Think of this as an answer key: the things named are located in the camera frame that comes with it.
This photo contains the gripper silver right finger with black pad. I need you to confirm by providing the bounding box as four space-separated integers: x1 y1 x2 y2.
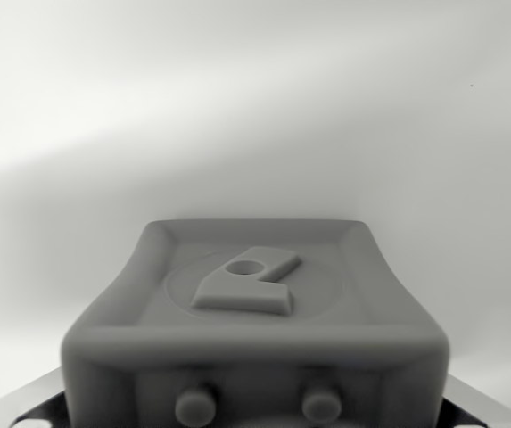
437 374 511 428

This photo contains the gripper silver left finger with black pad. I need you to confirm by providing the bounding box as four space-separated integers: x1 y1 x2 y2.
0 367 72 428

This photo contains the grey dice cube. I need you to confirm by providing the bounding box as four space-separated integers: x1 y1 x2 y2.
60 218 451 428

